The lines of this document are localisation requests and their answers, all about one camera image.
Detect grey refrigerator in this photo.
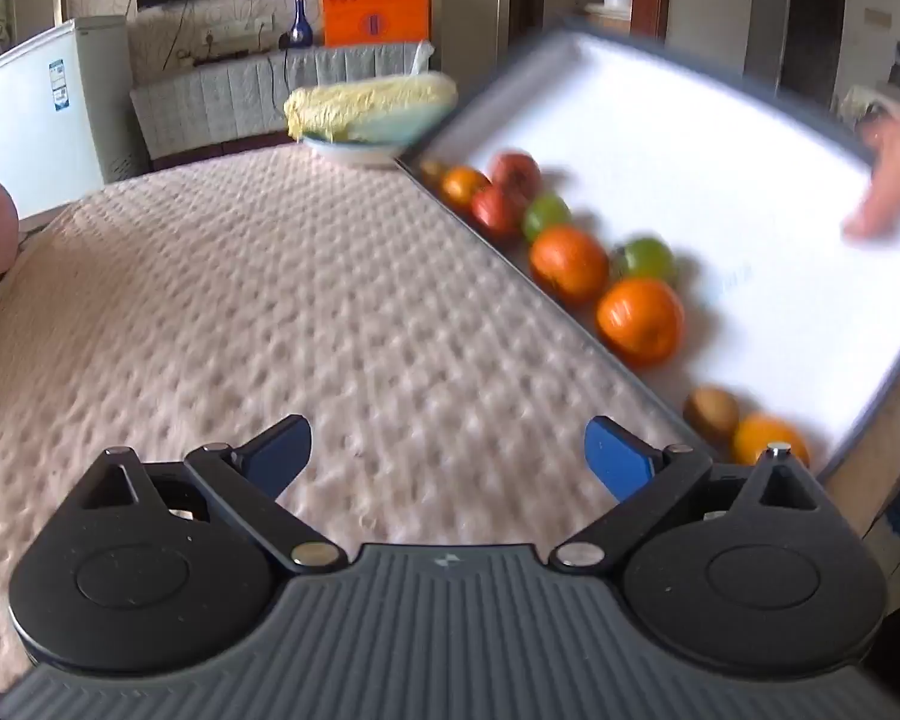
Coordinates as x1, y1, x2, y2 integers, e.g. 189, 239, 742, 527
754, 0, 794, 95

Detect grey cardboard box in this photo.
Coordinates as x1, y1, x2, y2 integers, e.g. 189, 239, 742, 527
394, 13, 900, 481

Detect green jujube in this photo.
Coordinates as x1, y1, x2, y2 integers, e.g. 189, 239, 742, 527
523, 193, 572, 241
613, 236, 677, 284

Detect red apple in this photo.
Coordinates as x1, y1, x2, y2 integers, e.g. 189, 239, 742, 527
471, 186, 530, 237
490, 152, 542, 200

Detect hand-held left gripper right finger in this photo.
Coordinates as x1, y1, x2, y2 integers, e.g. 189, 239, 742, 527
549, 416, 830, 572

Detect small mandarin orange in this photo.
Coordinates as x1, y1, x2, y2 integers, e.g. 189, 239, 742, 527
441, 166, 492, 212

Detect pink textured bedspread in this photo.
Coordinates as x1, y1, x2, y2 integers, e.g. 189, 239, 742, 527
0, 141, 725, 695

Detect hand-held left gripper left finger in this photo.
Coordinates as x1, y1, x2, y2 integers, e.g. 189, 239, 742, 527
64, 415, 348, 577

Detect cloth covered cabinet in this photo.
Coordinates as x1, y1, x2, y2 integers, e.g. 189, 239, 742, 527
129, 41, 440, 166

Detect large mandarin orange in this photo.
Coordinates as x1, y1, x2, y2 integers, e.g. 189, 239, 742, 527
529, 225, 611, 307
596, 277, 686, 362

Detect napa cabbage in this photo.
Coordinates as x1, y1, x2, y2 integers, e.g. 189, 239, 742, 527
283, 71, 458, 143

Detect smooth yellow-orange citrus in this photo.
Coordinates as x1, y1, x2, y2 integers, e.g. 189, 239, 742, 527
731, 414, 811, 470

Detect white oval plate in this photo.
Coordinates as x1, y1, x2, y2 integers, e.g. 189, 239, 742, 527
300, 109, 451, 168

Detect white chest freezer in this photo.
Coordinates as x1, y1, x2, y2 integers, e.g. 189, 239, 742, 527
0, 15, 151, 222

